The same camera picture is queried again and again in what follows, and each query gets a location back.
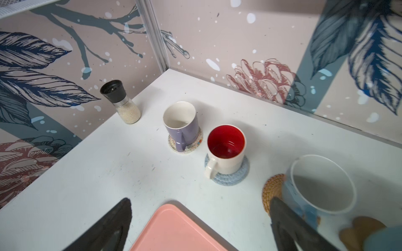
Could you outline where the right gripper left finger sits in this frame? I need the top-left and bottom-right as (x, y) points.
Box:
(65, 198), (132, 251)

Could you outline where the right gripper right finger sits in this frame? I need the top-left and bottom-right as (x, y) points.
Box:
(270, 197), (337, 251)

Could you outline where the tan cork round coaster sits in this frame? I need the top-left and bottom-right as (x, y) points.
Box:
(262, 174), (285, 215)

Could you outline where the white mug blue handle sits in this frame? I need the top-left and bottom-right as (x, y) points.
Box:
(281, 154), (358, 231)

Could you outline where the brown flower-shaped coaster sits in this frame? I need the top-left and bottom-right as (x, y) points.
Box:
(339, 216), (386, 251)

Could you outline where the grey woven round coaster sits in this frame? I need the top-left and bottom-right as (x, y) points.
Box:
(204, 153), (250, 186)

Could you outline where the white mug light-blue handle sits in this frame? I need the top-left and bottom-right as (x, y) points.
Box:
(363, 225), (402, 251)

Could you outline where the red interior white mug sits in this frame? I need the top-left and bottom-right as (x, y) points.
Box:
(205, 124), (247, 179)

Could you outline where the multicolour woven round coaster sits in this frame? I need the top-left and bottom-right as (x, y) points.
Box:
(168, 128), (203, 154)

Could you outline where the white mug purple handle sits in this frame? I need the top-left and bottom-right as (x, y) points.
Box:
(163, 101), (200, 153)

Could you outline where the pink tray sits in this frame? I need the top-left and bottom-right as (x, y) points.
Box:
(131, 204), (226, 251)

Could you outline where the black-lid spice jar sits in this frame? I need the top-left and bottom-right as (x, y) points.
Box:
(100, 79), (141, 124)

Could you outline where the white wire mesh basket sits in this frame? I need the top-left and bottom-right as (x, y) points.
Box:
(0, 0), (58, 19)

